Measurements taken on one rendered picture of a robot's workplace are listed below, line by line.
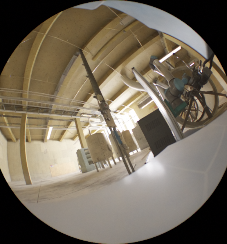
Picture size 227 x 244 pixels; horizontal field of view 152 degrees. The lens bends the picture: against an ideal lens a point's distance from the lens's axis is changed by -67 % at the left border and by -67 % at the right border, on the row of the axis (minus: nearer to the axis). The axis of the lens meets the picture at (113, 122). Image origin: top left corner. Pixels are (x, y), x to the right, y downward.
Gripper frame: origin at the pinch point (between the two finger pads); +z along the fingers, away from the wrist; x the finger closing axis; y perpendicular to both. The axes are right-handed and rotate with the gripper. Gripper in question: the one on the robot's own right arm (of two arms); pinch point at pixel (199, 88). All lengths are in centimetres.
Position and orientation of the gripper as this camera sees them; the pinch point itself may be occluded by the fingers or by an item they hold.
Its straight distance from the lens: 159.0
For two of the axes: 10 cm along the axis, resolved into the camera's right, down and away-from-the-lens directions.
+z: 7.3, 6.1, -3.1
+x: -2.9, -1.3, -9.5
